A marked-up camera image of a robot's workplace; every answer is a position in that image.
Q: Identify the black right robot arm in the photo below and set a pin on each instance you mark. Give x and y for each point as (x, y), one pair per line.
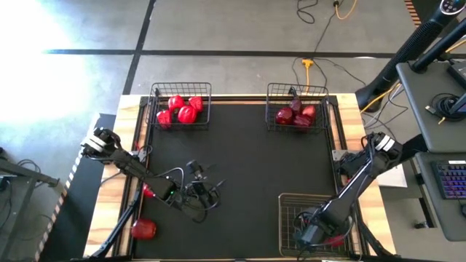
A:
(349, 193)

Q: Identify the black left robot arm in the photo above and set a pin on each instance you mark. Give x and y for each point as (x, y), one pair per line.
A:
(131, 167)

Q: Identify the black desk device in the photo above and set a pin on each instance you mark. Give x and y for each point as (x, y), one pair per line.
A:
(459, 74)

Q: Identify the black tower fan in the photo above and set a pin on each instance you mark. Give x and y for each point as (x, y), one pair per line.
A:
(407, 47)

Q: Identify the grey metal side table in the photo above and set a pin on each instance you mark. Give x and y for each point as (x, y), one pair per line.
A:
(29, 174)

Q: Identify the black floor mat striped edge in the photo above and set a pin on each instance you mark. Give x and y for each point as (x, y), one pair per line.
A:
(76, 218)

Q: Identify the orange black striped strip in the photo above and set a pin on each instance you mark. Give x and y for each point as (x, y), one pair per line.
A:
(413, 12)

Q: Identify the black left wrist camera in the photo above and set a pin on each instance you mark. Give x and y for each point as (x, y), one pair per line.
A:
(195, 167)

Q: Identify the white paper sheet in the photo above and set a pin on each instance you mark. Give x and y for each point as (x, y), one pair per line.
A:
(397, 180)

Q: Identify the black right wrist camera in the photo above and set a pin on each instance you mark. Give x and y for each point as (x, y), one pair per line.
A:
(309, 236)

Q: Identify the black basket clamp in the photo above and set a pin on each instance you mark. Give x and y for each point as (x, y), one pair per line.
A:
(157, 91)
(292, 91)

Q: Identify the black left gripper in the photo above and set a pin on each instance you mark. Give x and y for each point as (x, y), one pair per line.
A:
(198, 198)

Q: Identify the black table mat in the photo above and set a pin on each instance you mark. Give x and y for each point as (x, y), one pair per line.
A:
(247, 156)

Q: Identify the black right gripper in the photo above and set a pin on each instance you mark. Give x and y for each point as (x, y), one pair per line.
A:
(327, 222)

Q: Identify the black monitor pole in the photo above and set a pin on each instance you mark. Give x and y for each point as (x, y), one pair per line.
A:
(437, 47)

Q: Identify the black diagonal frame strut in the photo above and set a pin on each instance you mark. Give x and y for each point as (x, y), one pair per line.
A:
(116, 233)
(375, 244)

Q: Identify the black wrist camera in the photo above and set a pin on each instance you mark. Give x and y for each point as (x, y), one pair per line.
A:
(309, 236)
(195, 167)

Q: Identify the blue backlit keyboard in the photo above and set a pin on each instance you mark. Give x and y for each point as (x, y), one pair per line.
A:
(451, 180)

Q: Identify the grey desk top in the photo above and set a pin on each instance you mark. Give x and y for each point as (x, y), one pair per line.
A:
(444, 218)
(418, 120)

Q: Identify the dark red tomato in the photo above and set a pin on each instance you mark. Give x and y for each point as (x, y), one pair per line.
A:
(144, 229)

